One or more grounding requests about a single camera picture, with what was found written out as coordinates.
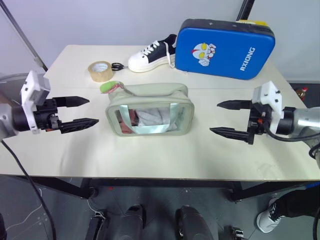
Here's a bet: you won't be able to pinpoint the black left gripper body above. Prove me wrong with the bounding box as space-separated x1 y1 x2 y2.
33 97 64 134

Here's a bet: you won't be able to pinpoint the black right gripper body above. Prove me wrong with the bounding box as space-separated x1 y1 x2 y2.
246 102 271 146

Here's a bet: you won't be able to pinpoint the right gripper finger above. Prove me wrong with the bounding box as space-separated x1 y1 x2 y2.
209 126 250 144
216 99 254 111

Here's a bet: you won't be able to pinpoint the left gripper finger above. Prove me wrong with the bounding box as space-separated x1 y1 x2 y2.
59 117 100 135
54 95 91 109

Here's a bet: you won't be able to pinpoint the red cloth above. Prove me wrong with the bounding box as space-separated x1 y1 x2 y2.
118 109 140 134

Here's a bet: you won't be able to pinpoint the white cloth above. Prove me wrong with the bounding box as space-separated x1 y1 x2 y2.
136 106 174 126

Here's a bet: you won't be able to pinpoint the beige clear toiletry bag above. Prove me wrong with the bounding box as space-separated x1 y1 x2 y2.
104 82 195 138

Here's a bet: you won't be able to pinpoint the green pink cloth piece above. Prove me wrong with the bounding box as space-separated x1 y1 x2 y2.
99 80 124 95

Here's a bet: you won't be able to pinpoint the brown packing tape roll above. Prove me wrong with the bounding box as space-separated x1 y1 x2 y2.
87 60 113 83

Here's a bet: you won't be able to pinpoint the brown drink bottle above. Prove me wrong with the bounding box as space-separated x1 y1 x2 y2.
294 86 310 102

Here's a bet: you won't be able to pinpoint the blue cartoon kick pad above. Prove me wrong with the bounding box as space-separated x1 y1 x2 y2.
174 18 277 81

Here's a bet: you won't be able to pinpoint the grey metal pole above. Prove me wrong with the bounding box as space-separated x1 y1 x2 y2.
0 0 49 73

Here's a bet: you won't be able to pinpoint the yellow object behind pad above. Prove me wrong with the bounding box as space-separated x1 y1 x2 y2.
236 19 270 27

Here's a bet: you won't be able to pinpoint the white black sneaker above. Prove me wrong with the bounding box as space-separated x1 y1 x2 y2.
127 33 178 74

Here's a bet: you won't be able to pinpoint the person's white sneaker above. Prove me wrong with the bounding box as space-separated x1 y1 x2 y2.
256 197 286 234

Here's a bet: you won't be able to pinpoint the person's black trouser leg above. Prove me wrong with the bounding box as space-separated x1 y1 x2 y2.
274 185 320 221

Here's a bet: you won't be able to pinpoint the black stand pole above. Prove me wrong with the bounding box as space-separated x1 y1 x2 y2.
234 0 256 22

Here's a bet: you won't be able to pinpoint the black floor pedal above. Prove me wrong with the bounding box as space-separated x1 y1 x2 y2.
85 211 107 240
224 225 245 240

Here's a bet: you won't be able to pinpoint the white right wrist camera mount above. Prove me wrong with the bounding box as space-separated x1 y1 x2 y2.
251 80 285 135

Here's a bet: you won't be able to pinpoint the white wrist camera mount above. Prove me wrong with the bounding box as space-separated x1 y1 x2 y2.
251 80 285 135
19 70 51 134

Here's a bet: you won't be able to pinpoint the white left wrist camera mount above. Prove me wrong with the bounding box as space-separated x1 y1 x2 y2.
19 70 51 134

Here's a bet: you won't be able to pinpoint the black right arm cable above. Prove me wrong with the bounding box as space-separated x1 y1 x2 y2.
264 121 320 144

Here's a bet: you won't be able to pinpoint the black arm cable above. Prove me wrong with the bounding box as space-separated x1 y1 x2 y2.
264 121 320 144
0 139 56 240

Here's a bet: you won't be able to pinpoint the black handled scissors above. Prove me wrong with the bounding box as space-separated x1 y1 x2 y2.
111 62 130 72

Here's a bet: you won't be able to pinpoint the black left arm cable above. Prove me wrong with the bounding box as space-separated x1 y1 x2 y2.
0 139 56 240

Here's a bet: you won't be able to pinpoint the black table frame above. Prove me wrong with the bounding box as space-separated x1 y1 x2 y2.
13 174 320 203

